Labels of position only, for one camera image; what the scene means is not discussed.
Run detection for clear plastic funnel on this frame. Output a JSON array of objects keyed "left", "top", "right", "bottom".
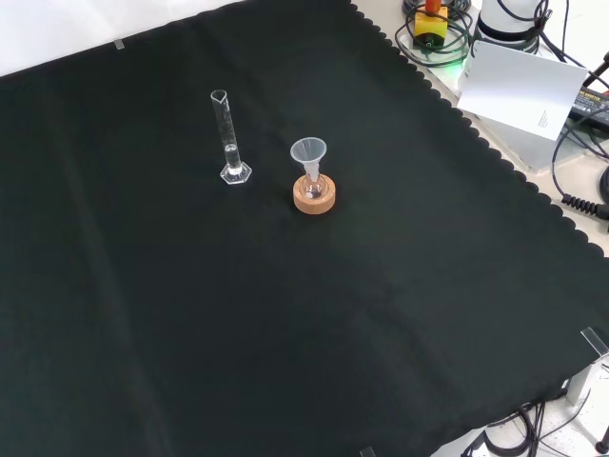
[{"left": 289, "top": 137, "right": 328, "bottom": 178}]

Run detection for clear glass graduated cylinder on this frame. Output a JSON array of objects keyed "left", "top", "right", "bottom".
[{"left": 209, "top": 89, "right": 253, "bottom": 186}]

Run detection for black coiled cable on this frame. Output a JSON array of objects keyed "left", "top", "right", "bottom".
[{"left": 560, "top": 192, "right": 609, "bottom": 218}]

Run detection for large clear tape strip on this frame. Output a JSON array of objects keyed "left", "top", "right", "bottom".
[{"left": 580, "top": 327, "right": 609, "bottom": 357}]

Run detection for black scalloped cloth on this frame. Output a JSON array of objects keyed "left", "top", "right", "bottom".
[{"left": 0, "top": 0, "right": 609, "bottom": 457}]

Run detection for black cable bundle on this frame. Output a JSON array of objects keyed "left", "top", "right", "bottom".
[{"left": 460, "top": 400, "right": 596, "bottom": 457}]

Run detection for cork ring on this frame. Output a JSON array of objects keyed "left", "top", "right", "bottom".
[{"left": 292, "top": 174, "right": 339, "bottom": 215}]

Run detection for black power adapter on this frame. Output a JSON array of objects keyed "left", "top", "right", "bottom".
[{"left": 568, "top": 88, "right": 609, "bottom": 121}]

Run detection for small round-bottom glass flask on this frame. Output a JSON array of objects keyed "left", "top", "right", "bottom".
[{"left": 304, "top": 169, "right": 326, "bottom": 200}]

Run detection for green cable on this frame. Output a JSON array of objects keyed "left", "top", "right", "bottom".
[{"left": 393, "top": 8, "right": 475, "bottom": 68}]

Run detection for pale white board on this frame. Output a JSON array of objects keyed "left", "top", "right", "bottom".
[{"left": 456, "top": 39, "right": 590, "bottom": 142}]

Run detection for yellow stop button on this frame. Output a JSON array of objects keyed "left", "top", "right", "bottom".
[{"left": 413, "top": 0, "right": 450, "bottom": 50}]

